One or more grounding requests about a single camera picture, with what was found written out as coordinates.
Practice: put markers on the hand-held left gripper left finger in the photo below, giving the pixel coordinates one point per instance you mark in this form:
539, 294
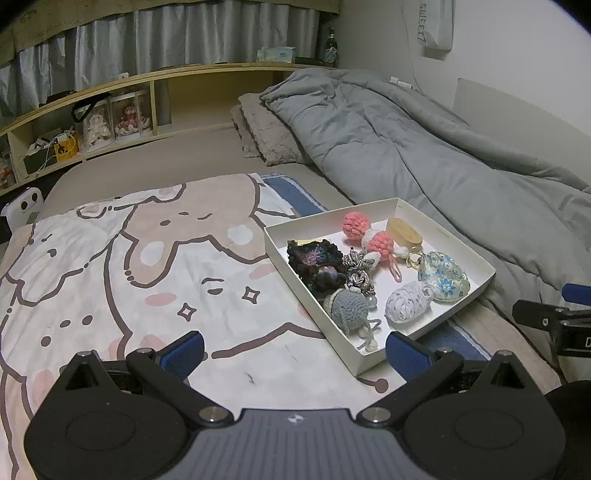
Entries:
184, 353

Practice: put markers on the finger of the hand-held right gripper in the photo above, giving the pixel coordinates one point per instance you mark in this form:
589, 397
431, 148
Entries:
576, 292
531, 313

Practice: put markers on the grey curtain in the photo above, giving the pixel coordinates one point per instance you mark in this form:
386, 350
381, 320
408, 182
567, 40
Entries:
161, 37

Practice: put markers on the dark storage box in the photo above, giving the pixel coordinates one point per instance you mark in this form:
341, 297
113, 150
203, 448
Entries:
34, 164

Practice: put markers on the white wall plug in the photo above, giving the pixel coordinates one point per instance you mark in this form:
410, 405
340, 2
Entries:
401, 83

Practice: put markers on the beige fluffy pillow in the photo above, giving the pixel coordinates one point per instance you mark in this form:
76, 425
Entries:
272, 138

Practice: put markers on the floral fabric heart pouch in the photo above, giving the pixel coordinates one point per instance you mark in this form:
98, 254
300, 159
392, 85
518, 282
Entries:
445, 277

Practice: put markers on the green glass bottle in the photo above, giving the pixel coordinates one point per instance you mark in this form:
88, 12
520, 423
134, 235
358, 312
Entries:
330, 46

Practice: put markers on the tissue box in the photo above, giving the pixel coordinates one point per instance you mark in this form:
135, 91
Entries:
277, 55

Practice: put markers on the beige bed mattress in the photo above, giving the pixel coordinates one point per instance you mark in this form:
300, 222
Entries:
161, 157

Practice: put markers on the yellow container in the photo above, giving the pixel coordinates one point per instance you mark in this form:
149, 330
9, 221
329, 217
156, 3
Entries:
65, 148

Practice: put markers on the wooden headboard shelf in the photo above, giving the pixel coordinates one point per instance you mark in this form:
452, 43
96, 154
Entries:
184, 71

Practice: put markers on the row of small figurines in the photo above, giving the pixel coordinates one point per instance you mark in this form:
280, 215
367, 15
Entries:
7, 168

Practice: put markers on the white cardboard box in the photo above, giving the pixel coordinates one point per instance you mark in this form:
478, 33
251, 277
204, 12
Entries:
318, 233

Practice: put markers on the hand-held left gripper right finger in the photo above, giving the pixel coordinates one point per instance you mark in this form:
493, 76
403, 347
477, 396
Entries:
406, 357

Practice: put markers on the cartoon printed blanket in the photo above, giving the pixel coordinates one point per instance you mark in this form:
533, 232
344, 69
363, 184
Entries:
138, 286

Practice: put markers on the grey duvet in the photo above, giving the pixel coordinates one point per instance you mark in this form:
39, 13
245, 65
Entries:
415, 138

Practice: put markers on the clear doll display box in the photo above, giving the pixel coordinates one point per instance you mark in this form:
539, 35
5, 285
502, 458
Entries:
98, 127
131, 117

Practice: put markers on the white hanging bag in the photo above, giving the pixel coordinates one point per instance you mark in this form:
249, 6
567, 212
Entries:
429, 23

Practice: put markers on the dark crochet pouch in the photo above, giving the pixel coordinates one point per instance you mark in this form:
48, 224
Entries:
314, 258

